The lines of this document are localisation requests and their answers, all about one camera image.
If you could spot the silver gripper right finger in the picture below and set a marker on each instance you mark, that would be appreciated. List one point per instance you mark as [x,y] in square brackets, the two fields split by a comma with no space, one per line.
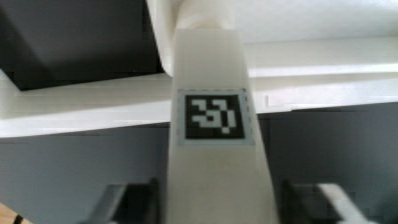
[316,204]

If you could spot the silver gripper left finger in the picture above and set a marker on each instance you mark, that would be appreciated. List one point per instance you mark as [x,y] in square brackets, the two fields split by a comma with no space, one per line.
[128,205]

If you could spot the white leg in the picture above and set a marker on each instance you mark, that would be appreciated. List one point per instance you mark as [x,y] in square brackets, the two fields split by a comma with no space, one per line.
[218,184]

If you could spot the white desk top tray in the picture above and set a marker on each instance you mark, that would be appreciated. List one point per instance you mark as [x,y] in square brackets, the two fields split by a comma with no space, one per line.
[309,37]

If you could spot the white front obstacle bar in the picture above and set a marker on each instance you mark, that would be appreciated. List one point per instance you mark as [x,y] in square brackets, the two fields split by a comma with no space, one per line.
[128,101]

